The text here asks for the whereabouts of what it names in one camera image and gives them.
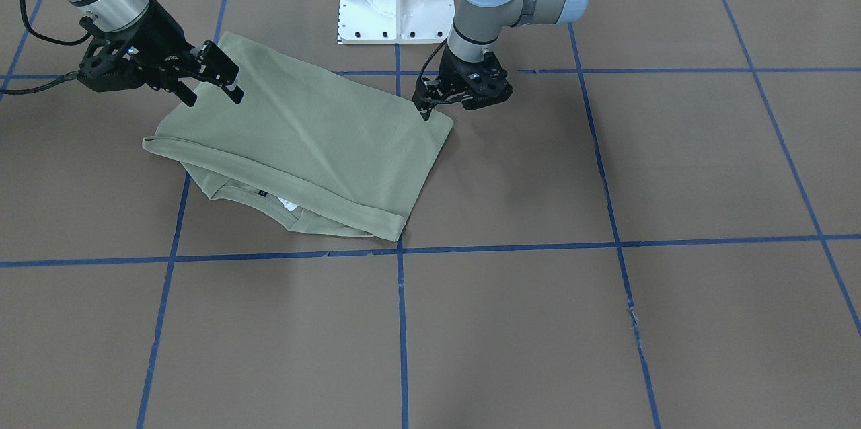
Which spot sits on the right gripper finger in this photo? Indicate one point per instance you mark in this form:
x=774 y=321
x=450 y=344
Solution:
x=183 y=92
x=216 y=68

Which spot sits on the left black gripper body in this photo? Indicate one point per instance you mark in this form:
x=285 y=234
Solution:
x=452 y=69

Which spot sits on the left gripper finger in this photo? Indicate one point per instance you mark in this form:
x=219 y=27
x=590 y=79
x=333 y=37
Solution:
x=426 y=88
x=425 y=108

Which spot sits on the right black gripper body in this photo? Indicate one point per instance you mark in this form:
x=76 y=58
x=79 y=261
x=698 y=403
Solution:
x=158 y=31

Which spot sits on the olive green long-sleeve shirt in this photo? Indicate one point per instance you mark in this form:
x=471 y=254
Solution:
x=353 y=158

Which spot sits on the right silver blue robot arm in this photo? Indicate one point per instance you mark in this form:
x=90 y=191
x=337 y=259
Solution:
x=106 y=18

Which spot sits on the white shirt price tag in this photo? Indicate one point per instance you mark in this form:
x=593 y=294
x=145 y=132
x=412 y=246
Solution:
x=289 y=206

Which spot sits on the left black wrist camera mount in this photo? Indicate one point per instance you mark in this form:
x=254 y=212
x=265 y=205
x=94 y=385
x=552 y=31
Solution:
x=487 y=84

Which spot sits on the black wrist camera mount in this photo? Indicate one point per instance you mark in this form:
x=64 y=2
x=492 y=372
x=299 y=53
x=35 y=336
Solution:
x=487 y=84
x=105 y=66

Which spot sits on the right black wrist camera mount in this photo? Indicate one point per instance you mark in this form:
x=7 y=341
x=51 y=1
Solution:
x=105 y=66

